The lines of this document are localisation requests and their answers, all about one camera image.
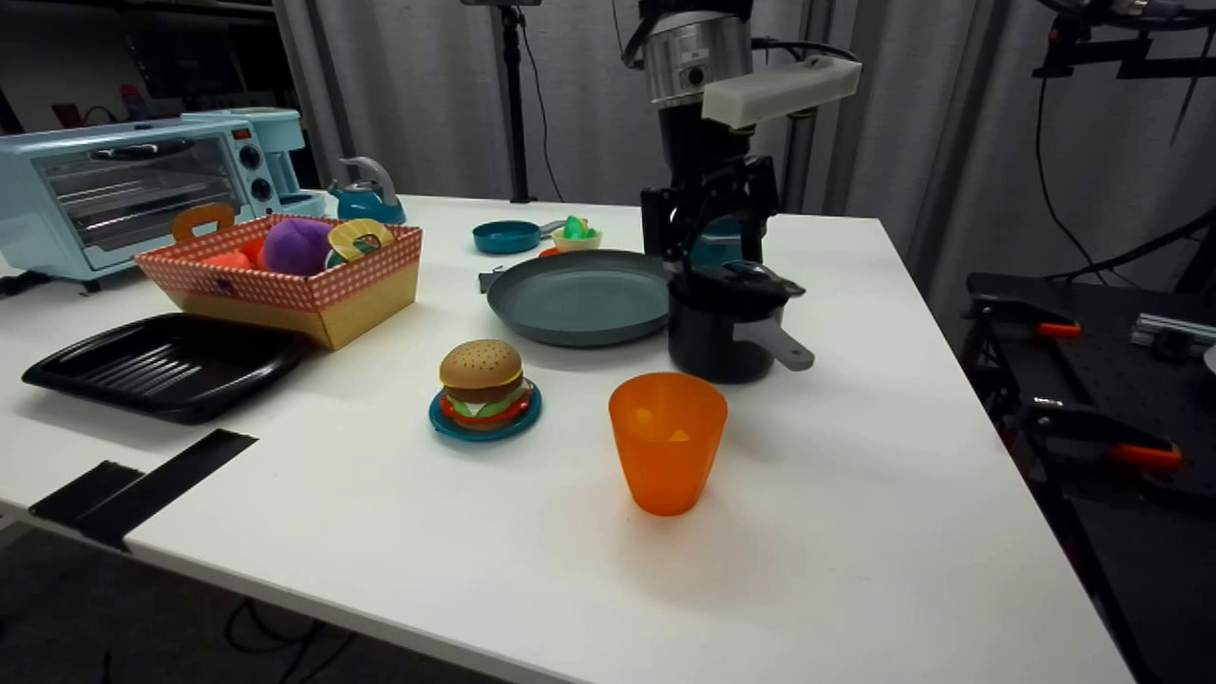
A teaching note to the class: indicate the purple toy vegetable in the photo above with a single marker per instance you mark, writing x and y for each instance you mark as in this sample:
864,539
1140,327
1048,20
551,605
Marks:
295,245

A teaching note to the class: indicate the red toy food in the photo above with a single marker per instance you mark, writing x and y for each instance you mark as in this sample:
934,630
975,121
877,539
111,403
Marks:
233,260

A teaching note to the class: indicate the small blue frying pan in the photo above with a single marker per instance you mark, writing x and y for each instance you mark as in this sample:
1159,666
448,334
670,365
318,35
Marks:
508,237

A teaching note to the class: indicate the black tape strip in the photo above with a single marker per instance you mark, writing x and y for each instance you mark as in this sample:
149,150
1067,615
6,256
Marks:
152,482

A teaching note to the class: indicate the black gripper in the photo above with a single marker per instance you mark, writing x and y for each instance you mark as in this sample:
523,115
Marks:
706,153

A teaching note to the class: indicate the light blue toaster oven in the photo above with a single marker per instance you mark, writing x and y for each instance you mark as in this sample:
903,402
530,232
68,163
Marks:
60,216

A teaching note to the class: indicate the green and yellow toy food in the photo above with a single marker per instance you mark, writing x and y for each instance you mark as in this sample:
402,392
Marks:
575,232

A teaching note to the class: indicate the dark shelving unit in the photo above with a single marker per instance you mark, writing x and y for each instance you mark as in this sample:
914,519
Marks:
192,52

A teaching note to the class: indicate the grey device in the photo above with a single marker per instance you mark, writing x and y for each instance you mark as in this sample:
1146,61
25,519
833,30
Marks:
1170,337

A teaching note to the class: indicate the toy burger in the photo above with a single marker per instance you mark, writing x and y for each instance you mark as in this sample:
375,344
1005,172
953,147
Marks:
481,375

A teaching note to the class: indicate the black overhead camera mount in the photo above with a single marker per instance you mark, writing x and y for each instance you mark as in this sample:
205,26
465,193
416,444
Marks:
1102,56

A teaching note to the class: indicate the small teal plate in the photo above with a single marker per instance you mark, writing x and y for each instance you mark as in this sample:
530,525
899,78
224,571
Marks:
525,422

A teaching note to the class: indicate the teal toy kettle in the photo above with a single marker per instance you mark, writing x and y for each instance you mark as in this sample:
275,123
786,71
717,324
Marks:
368,202

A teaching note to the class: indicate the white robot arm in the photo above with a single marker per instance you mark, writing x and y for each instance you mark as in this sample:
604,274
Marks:
690,58

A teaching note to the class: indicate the large grey frying pan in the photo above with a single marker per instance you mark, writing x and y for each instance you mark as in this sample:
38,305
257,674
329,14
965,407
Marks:
581,297

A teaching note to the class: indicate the black tripod pole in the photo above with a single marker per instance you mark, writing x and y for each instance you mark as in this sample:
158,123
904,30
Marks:
513,102

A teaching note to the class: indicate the small red plate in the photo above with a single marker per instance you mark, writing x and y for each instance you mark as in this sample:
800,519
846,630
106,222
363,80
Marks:
551,254

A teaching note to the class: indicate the red and yellow cardboard basket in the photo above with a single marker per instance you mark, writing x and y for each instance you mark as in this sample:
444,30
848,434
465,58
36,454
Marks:
280,305

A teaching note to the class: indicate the orange plastic cup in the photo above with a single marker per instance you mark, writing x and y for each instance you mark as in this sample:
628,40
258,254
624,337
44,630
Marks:
666,444

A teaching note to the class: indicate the teal cup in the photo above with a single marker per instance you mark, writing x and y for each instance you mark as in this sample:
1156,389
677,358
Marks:
719,242

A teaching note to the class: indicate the black side table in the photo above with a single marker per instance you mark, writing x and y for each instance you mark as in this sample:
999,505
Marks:
1140,571

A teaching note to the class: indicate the black baking tray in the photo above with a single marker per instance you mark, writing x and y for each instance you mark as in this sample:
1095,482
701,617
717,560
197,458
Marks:
163,365

